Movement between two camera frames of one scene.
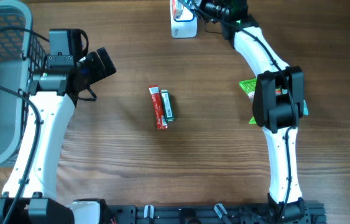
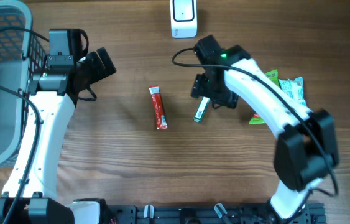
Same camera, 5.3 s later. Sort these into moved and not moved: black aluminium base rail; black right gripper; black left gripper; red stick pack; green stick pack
Moved: black right gripper; green stick pack
Not moved: black aluminium base rail; black left gripper; red stick pack
